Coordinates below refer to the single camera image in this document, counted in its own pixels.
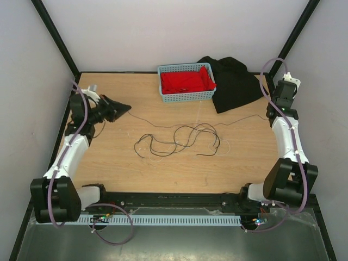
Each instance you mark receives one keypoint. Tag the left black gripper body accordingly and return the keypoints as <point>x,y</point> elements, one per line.
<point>100,112</point>

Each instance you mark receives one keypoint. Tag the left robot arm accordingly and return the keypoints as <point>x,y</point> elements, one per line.
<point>78,137</point>

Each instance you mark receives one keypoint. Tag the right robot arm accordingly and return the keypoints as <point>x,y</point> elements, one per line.
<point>292,177</point>

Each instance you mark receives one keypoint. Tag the black cloth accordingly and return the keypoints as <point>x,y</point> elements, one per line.
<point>235,86</point>

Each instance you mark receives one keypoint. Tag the red cloth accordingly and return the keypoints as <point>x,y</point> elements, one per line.
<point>186,81</point>

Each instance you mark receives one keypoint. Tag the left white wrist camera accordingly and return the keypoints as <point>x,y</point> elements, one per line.
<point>91,93</point>

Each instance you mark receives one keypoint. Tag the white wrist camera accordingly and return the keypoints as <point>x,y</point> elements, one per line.
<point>91,93</point>
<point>287,77</point>

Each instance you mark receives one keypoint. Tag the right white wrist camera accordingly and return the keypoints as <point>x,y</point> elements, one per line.
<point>287,77</point>

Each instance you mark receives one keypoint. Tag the black metal frame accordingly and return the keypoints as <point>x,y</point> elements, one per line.
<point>44,15</point>

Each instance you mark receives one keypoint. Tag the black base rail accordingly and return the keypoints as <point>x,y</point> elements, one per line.
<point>226,202</point>

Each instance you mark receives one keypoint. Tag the grey slotted cable duct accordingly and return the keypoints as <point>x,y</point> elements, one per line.
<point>160,220</point>

